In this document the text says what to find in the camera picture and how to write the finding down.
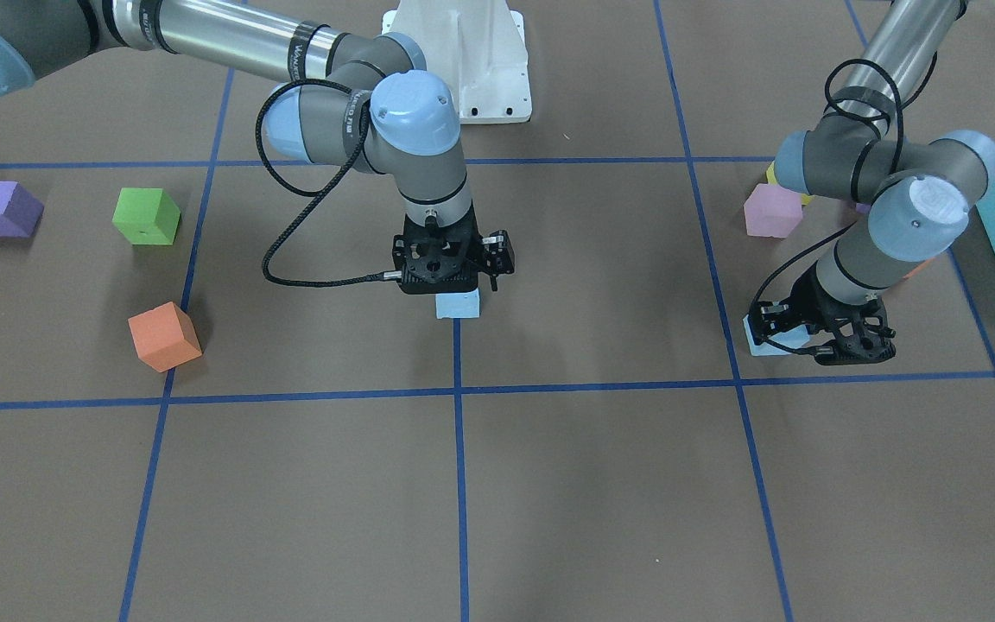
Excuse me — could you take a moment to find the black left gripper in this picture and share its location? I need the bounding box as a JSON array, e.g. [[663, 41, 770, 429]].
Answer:
[[749, 267, 897, 365]]

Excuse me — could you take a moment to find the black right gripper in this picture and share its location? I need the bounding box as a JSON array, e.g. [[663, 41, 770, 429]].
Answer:
[[391, 212, 515, 295]]

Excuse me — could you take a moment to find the light blue foam block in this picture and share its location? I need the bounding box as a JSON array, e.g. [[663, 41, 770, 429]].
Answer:
[[434, 289, 481, 320]]

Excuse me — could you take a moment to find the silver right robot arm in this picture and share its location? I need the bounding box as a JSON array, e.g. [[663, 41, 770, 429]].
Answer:
[[0, 1, 515, 295]]

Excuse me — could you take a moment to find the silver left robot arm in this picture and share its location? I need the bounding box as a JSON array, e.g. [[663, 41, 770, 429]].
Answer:
[[745, 1, 995, 365]]

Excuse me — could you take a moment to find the light pink foam block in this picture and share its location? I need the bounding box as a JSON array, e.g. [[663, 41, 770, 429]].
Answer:
[[744, 182, 804, 238]]

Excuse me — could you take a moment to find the yellow foam block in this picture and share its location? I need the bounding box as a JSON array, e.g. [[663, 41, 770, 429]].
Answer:
[[765, 162, 814, 207]]

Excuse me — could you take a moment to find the far orange foam block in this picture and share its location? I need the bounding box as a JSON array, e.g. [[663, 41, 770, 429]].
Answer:
[[901, 258, 935, 281]]

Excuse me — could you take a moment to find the orange foam block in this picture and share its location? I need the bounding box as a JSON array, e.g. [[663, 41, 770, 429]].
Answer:
[[128, 301, 204, 371], [901, 258, 935, 281]]

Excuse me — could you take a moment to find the green foam block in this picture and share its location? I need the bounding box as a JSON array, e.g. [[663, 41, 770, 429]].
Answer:
[[111, 187, 181, 245]]

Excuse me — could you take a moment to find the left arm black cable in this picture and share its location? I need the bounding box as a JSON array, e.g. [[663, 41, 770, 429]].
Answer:
[[748, 59, 906, 357]]

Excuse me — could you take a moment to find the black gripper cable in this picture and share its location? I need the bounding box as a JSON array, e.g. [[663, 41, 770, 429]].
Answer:
[[256, 79, 403, 288]]

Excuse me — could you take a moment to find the white pedestal column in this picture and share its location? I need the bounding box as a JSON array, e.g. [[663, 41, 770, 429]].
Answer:
[[382, 1, 533, 124]]

